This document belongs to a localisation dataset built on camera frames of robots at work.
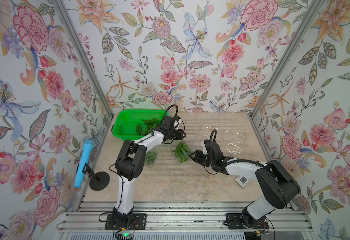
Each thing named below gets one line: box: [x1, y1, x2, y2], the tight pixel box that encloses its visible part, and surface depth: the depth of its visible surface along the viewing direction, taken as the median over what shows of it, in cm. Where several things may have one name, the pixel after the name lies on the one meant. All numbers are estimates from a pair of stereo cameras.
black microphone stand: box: [82, 163, 110, 191], surface depth 86 cm
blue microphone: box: [74, 139, 95, 188], surface depth 72 cm
